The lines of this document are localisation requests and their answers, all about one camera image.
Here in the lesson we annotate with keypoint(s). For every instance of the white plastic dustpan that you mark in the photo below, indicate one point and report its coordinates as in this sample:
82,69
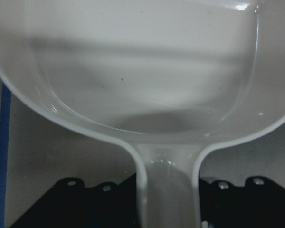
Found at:
169,81

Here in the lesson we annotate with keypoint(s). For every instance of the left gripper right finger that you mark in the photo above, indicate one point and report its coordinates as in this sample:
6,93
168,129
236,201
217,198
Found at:
260,203

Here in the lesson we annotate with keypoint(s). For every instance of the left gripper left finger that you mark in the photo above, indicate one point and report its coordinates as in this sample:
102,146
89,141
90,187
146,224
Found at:
70,204

